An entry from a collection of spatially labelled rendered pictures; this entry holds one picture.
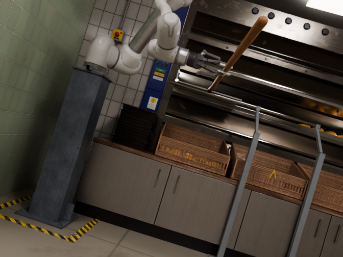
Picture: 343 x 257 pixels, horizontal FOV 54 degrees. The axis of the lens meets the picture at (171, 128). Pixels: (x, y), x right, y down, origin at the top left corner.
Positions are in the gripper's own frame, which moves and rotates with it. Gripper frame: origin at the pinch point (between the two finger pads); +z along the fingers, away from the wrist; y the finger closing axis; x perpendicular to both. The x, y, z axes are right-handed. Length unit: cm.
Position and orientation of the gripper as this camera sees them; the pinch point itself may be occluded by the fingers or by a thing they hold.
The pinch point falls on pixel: (224, 69)
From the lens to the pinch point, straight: 178.0
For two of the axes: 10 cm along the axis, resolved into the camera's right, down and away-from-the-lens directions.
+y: -3.0, 9.5, -0.1
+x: -0.3, -0.2, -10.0
